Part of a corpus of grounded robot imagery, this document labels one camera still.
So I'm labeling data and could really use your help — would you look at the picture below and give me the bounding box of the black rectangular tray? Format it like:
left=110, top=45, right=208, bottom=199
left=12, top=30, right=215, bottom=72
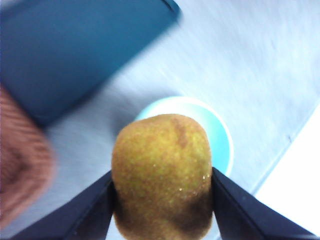
left=0, top=0, right=182, bottom=127

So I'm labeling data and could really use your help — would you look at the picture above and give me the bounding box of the teal ribbed bowl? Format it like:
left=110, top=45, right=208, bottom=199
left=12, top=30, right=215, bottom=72
left=134, top=96, right=235, bottom=181

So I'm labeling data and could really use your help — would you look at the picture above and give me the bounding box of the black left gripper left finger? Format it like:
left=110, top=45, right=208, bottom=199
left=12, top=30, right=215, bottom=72
left=11, top=169, right=116, bottom=240

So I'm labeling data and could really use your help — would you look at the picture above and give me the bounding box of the brown wicker basket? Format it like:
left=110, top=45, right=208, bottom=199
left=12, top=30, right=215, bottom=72
left=0, top=83, right=57, bottom=226

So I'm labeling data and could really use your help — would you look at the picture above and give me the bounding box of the brown-green kiwi fruit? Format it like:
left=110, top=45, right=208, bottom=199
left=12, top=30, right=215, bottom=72
left=111, top=113, right=214, bottom=240

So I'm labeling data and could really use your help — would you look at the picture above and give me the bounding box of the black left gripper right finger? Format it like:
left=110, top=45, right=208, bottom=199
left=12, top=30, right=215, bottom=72
left=211, top=166, right=318, bottom=240

